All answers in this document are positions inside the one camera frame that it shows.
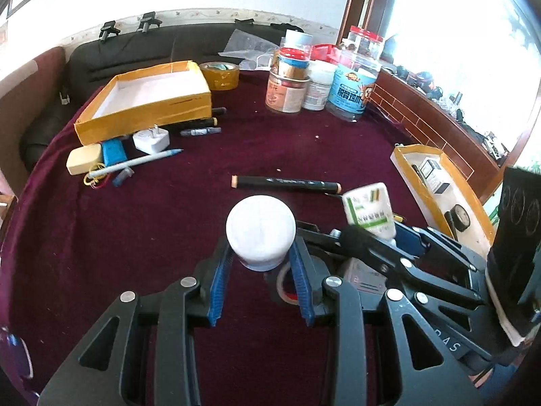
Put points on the small black white box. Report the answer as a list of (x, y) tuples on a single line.
[(435, 177)]

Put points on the clear plastic bag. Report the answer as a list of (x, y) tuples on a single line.
[(247, 44)]

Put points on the white plastic jar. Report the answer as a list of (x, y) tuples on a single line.
[(319, 86)]

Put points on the black sofa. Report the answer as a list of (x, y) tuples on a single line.
[(126, 50)]

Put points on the large yellow taped box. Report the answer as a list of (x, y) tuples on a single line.
[(126, 122)]

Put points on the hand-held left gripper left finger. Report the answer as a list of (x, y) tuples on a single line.
[(217, 287)]

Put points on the small jar red lid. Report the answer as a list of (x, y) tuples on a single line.
[(291, 63)]

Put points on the black marker white label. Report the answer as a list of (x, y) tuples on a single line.
[(200, 132)]

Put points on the maroon cushion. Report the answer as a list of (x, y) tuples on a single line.
[(29, 101)]

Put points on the pile of dark small items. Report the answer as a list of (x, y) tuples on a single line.
[(448, 97)]

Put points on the white round bottle cap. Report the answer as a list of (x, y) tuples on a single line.
[(260, 228)]

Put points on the cream eraser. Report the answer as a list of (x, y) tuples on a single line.
[(84, 160)]

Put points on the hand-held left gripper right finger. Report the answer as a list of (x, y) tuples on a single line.
[(302, 287)]

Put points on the black cloth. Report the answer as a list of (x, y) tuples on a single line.
[(287, 27)]

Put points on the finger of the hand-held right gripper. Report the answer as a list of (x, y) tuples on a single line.
[(408, 239), (380, 249)]

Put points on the blue flat box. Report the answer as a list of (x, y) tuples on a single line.
[(114, 152)]

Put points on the black tape roll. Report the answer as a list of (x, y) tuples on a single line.
[(277, 289)]

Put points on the brown tape roll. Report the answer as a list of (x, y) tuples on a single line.
[(219, 77)]

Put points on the narrow yellow cardboard box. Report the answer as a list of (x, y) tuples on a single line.
[(427, 209)]

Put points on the brick pattern wooden panel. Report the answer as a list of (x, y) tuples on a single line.
[(422, 122)]

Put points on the clear jar red lid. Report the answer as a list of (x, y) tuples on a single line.
[(365, 42)]

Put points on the white charger plug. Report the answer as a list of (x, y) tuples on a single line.
[(150, 140)]

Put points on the black pen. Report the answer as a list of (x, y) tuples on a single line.
[(219, 111), (198, 124)]

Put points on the light blue pen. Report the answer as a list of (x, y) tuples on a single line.
[(139, 160)]

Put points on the black marker beige ends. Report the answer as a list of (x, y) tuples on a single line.
[(287, 184)]

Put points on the large jar blue label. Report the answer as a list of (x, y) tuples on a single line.
[(351, 93)]

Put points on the white bottle green label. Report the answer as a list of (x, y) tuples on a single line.
[(367, 207)]

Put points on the black clamp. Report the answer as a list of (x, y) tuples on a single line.
[(109, 30), (148, 22)]

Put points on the clear jar orange label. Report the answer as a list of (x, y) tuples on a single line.
[(285, 95)]

